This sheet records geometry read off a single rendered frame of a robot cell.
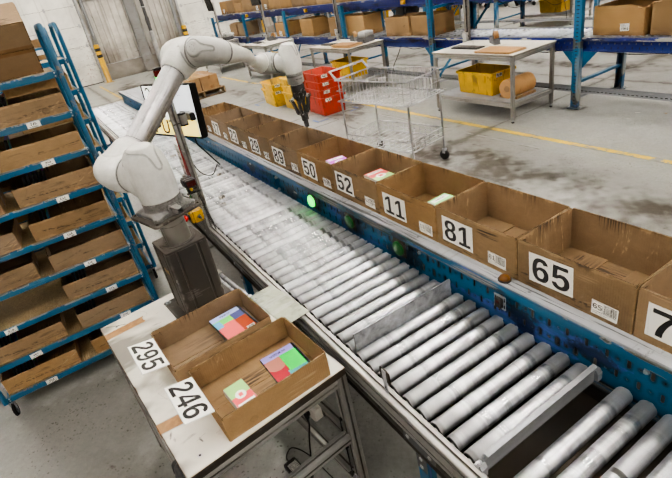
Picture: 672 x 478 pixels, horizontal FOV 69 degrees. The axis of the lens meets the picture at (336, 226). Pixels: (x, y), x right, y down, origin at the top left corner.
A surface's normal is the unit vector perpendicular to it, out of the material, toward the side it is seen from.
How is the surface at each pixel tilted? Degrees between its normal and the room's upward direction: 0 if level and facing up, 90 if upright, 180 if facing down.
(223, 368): 88
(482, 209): 89
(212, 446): 0
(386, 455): 0
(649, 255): 89
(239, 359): 88
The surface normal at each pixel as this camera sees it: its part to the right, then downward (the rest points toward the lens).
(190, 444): -0.18, -0.87
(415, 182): 0.52, 0.30
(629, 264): -0.83, 0.36
